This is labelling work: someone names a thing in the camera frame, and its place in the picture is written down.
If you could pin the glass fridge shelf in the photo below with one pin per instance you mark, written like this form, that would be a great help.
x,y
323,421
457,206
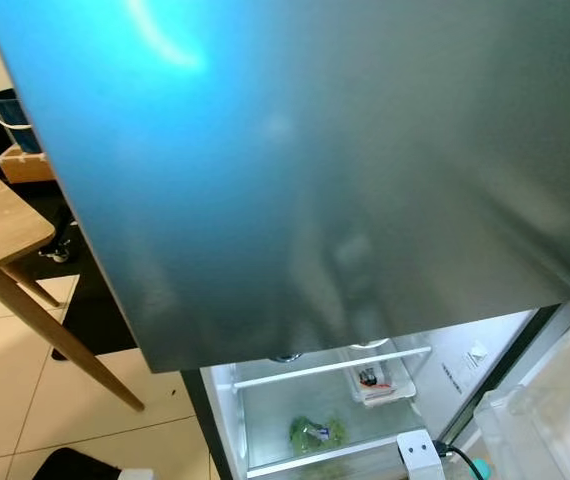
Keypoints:
x,y
325,365
325,455

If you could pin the green leafy vegetables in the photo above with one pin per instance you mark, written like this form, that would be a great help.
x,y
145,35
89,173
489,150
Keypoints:
x,y
317,436

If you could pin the silver two-door fridge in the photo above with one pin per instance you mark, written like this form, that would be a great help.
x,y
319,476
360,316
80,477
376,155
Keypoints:
x,y
325,150

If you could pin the white robot body connector box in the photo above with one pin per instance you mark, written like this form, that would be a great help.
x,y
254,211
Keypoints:
x,y
137,475
420,458

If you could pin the black floor mat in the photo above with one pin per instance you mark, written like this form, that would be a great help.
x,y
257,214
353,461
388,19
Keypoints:
x,y
95,290

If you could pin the clear food container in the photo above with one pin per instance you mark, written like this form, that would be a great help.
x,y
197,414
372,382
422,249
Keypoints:
x,y
377,378

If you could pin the blue bucket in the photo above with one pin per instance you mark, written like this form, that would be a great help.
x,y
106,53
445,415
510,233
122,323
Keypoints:
x,y
20,120

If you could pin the small wooden box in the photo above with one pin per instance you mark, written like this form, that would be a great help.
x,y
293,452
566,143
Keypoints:
x,y
25,167

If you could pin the dark speckled rug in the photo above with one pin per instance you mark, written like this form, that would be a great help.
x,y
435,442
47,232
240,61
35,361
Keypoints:
x,y
80,467

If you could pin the small caster wheel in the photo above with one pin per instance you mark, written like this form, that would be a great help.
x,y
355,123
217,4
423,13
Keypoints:
x,y
60,250

